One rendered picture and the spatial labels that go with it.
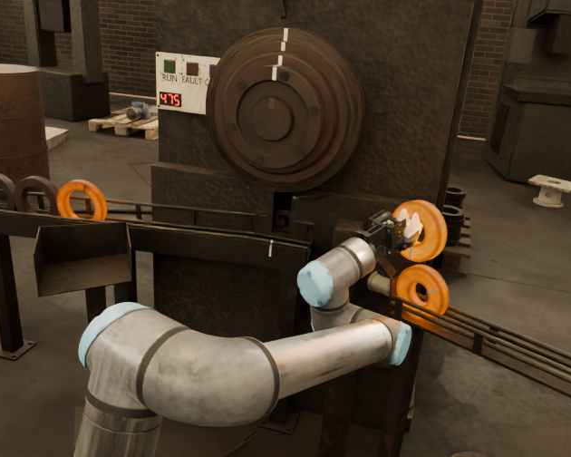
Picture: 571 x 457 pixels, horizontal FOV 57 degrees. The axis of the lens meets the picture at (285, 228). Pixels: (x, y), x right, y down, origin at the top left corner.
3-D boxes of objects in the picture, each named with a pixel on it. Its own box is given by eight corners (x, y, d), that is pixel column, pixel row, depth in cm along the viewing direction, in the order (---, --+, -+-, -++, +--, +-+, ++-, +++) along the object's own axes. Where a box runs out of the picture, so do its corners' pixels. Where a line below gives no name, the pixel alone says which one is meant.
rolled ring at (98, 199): (48, 187, 187) (53, 184, 190) (68, 235, 192) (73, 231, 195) (91, 177, 181) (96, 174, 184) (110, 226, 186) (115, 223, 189)
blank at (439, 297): (414, 322, 151) (407, 325, 149) (395, 270, 153) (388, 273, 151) (458, 314, 139) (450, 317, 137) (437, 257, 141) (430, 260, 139)
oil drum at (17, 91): (5, 171, 440) (-9, 60, 406) (67, 181, 426) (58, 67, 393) (-55, 191, 386) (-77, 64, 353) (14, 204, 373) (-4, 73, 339)
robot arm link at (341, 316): (347, 358, 119) (343, 317, 112) (304, 339, 126) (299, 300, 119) (367, 332, 125) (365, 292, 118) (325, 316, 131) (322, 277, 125)
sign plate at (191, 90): (159, 107, 179) (158, 52, 172) (230, 116, 173) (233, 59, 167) (156, 108, 177) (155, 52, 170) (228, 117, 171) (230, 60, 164)
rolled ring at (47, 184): (52, 178, 186) (58, 175, 189) (8, 177, 191) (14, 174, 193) (62, 228, 192) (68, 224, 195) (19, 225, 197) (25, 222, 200)
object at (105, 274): (59, 410, 191) (38, 226, 164) (134, 398, 199) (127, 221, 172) (56, 452, 173) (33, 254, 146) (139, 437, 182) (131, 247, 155)
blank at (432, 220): (401, 193, 137) (392, 195, 135) (452, 208, 126) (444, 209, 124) (394, 249, 142) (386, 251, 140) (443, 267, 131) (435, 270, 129)
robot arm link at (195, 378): (223, 372, 59) (421, 319, 116) (150, 333, 66) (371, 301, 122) (200, 468, 60) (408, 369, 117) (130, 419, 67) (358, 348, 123)
